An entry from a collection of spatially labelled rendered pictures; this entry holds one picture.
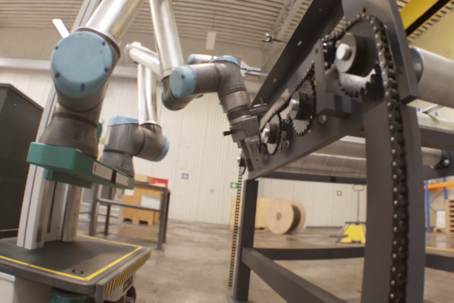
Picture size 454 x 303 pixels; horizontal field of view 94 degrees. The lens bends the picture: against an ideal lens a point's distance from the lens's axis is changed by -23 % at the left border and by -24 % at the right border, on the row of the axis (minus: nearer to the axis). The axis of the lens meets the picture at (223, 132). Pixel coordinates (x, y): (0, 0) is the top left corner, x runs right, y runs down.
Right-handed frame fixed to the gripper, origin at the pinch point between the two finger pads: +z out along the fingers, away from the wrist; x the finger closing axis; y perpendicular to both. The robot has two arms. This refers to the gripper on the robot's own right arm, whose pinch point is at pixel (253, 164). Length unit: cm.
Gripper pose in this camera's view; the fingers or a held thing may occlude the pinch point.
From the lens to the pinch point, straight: 82.4
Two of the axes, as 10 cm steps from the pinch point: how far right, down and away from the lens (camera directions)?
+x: 2.2, -1.5, -9.6
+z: 2.8, 9.6, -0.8
